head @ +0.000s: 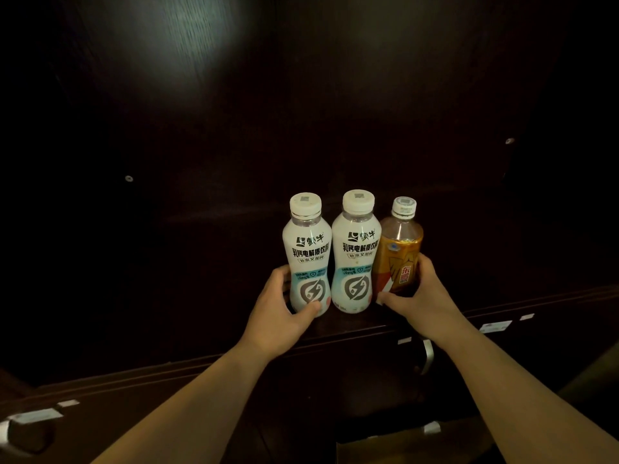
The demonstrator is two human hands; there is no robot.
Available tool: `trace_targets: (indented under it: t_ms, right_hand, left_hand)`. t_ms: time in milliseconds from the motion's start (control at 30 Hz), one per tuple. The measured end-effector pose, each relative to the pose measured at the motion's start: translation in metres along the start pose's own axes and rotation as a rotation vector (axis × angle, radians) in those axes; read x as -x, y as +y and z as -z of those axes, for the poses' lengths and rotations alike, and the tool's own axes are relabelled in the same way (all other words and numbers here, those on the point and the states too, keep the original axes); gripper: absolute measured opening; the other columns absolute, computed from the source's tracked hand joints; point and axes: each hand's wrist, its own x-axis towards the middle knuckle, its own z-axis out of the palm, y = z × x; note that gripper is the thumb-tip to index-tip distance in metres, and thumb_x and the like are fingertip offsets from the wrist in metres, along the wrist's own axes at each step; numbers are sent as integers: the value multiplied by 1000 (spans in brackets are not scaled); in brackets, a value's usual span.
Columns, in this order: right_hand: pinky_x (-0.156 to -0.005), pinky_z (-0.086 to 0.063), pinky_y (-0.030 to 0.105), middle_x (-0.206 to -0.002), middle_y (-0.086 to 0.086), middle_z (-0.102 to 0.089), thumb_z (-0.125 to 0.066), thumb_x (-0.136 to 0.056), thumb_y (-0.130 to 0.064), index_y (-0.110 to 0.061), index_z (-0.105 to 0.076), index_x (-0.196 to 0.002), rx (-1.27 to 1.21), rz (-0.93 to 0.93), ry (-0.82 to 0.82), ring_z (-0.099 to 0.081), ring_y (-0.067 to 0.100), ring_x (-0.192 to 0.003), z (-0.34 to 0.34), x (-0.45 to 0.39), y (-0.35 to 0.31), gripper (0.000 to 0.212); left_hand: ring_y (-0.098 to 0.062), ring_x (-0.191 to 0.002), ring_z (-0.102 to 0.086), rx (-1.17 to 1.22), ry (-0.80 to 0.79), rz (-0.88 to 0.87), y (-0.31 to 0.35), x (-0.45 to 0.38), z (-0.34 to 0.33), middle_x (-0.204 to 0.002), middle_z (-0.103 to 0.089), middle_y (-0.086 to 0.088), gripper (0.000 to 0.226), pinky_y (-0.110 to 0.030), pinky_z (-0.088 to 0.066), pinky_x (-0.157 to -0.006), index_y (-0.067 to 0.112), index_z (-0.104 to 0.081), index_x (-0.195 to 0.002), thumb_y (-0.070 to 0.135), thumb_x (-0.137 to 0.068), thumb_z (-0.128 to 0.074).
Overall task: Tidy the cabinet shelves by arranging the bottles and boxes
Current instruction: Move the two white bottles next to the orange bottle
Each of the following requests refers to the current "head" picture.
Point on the person's left hand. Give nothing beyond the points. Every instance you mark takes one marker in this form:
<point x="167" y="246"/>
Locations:
<point x="280" y="328"/>

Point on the person's right hand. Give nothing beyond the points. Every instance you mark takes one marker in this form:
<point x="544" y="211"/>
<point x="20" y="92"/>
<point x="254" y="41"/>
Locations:
<point x="428" y="309"/>

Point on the orange tea bottle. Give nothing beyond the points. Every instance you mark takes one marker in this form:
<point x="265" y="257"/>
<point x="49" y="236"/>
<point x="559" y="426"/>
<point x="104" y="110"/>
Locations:
<point x="399" y="246"/>

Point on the white drink bottle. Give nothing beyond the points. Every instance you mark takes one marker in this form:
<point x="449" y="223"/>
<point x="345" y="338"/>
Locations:
<point x="355" y="246"/>
<point x="307" y="246"/>

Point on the dark wooden cabinet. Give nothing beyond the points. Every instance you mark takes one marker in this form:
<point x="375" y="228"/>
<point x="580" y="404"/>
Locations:
<point x="193" y="236"/>

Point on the person's right forearm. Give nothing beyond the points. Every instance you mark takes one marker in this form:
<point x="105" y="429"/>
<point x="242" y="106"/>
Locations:
<point x="522" y="401"/>

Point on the person's left forearm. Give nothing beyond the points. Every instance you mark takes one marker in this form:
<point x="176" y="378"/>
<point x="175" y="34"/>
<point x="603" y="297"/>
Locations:
<point x="193" y="415"/>

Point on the large white door sticker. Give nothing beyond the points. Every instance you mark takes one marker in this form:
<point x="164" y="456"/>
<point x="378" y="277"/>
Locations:
<point x="495" y="326"/>
<point x="36" y="415"/>

